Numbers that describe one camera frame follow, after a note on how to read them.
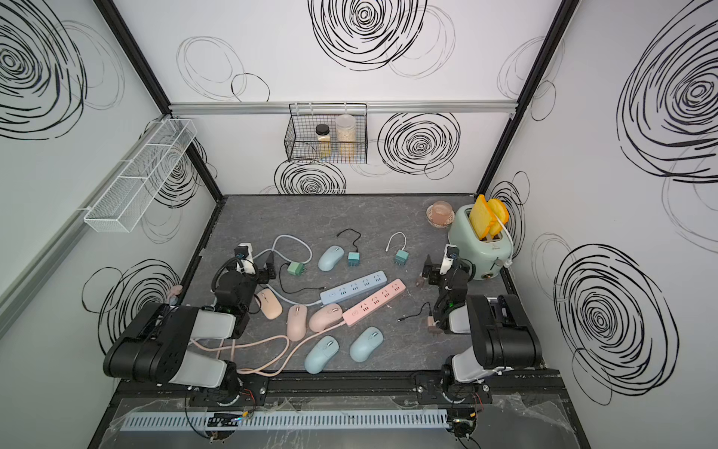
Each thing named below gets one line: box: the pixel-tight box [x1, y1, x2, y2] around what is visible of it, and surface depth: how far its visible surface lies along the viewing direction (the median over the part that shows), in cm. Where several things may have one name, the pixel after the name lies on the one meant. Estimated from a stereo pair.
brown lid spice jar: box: [315, 123, 331, 159], surface depth 87 cm
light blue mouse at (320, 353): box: [304, 334, 341, 376], surface depth 80 cm
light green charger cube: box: [287, 261, 306, 277], surface depth 98 cm
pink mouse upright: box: [287, 304, 308, 342], surface depth 85 cm
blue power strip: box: [319, 270, 388, 306], surface depth 93 cm
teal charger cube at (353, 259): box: [347, 251, 360, 268], surface depth 101 cm
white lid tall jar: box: [335, 114, 357, 158], surface depth 88 cm
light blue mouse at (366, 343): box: [349, 325, 386, 363], surface depth 82 cm
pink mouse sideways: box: [308, 303, 344, 334], surface depth 86 cm
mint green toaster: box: [447, 204, 514, 281], surface depth 89 cm
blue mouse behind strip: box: [317, 245, 345, 273], surface depth 101 cm
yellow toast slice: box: [469, 194, 510, 241], surface depth 88 cm
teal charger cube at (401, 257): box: [393, 248, 410, 267], surface depth 101 cm
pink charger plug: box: [427, 315, 444, 336], surface depth 84 cm
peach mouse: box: [256, 288, 284, 319], surface depth 90 cm
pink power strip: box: [342, 277, 407, 328], surface depth 88 cm
